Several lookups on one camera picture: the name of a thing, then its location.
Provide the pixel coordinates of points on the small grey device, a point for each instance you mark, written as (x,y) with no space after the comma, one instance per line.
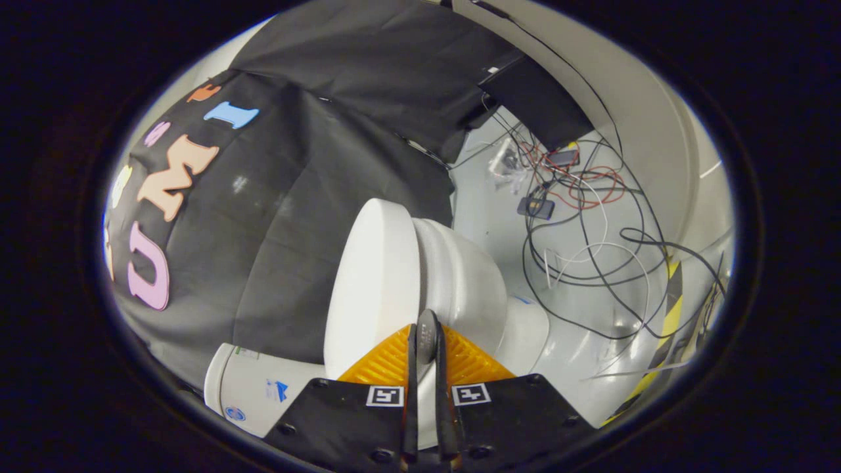
(564,157)

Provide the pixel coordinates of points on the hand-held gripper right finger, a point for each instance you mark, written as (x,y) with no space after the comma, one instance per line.
(447,401)

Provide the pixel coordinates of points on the small black device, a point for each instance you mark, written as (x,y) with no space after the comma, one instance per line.
(535,207)

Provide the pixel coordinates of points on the clear plastic bag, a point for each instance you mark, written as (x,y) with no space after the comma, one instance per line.
(506,161)

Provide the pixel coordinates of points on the black backdrop cloth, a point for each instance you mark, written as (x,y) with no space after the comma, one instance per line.
(295,197)

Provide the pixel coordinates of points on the white ceramic toilet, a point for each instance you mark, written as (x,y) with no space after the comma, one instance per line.
(460,276)

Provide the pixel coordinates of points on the yellow black hazard tape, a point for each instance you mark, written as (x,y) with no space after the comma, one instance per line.
(670,309)

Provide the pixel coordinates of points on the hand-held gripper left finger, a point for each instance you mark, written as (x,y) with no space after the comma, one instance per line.
(412,401)

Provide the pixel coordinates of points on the white toilet lid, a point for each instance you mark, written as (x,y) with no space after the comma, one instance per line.
(371,282)

